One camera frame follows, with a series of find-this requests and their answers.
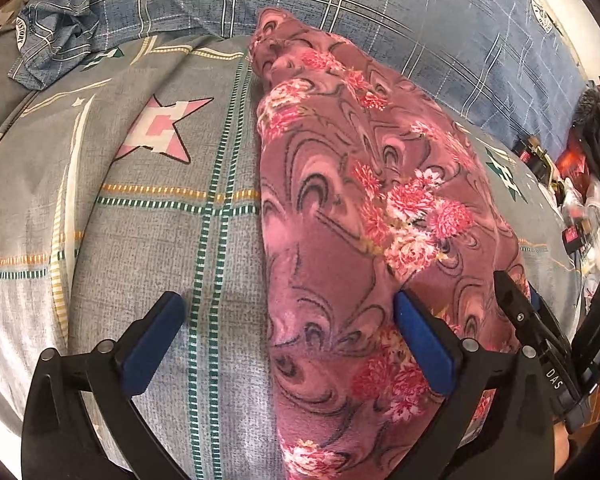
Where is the crumpled blue plaid cloth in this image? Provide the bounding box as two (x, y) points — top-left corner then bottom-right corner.
(7, 0), (112, 92)

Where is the red snack packet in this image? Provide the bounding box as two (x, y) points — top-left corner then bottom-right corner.
(555, 142), (588, 178)

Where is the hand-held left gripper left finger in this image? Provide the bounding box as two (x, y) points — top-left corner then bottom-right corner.
(22, 290), (188, 480)

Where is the clear plastic bag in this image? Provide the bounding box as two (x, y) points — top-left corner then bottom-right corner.
(562, 180), (600, 271)

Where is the person's right forearm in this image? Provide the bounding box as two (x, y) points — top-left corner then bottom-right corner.
(552, 420), (574, 467)

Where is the dark fur trim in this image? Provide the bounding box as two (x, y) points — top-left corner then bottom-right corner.
(572, 87), (600, 171)

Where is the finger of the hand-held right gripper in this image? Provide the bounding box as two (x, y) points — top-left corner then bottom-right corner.
(527, 282), (573, 358)
(493, 270), (548, 361)

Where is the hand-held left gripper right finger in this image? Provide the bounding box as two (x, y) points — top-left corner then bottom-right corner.
(392, 290), (556, 480)

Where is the grey patterned quilt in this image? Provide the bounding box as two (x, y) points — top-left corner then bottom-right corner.
(0, 35), (583, 480)

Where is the blue plaid pillow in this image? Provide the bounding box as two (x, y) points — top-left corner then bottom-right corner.
(45, 0), (588, 151)

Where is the dark small box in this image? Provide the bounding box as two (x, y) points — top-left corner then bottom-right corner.
(512, 135), (551, 166)

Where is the small red black box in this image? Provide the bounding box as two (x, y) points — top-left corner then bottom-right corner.
(562, 227), (587, 254)

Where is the pink floral garment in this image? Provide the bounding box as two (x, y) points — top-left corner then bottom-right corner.
(247, 7), (533, 480)

